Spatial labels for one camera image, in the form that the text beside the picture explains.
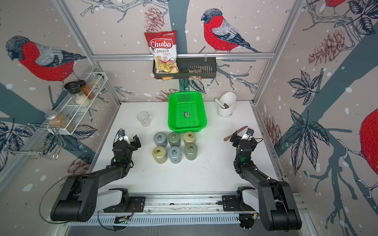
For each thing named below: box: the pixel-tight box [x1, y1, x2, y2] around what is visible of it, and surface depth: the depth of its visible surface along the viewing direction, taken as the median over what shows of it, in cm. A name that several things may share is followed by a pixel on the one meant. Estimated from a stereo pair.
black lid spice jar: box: [63, 81, 91, 108], surface depth 73 cm
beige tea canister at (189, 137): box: [183, 130, 196, 146], surface depth 92 cm
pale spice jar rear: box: [90, 73, 104, 89], surface depth 87 cm
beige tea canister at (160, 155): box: [152, 146, 168, 165], surface depth 85 cm
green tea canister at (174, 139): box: [167, 131, 182, 148], surface depth 92 cm
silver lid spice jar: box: [44, 110, 72, 130], surface depth 62 cm
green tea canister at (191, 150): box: [184, 142, 198, 161], surface depth 87 cm
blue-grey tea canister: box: [167, 146, 183, 164], surface depth 85 cm
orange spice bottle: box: [81, 84, 96, 100], surface depth 78 cm
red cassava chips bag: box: [144, 30, 180, 82], surface depth 85 cm
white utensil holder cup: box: [217, 91, 237, 118], surface depth 109 cm
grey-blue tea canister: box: [153, 131, 168, 148], surface depth 92 cm
